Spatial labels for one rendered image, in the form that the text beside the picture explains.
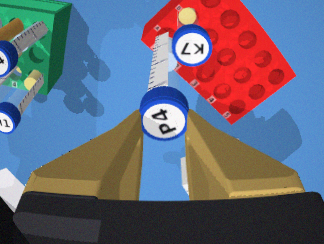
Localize blue bench mat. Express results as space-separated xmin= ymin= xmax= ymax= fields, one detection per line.
xmin=0 ymin=0 xmax=324 ymax=201

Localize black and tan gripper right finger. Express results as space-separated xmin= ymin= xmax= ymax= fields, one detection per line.
xmin=185 ymin=109 xmax=306 ymax=200

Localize green test tube rack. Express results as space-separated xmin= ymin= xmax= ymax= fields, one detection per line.
xmin=0 ymin=0 xmax=72 ymax=95

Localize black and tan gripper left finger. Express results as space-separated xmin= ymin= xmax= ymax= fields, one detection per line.
xmin=22 ymin=109 xmax=144 ymax=200

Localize red tube rack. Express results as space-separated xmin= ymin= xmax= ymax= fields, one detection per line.
xmin=141 ymin=0 xmax=296 ymax=125

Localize white tube rack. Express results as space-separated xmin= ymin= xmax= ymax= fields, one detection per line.
xmin=180 ymin=157 xmax=189 ymax=195

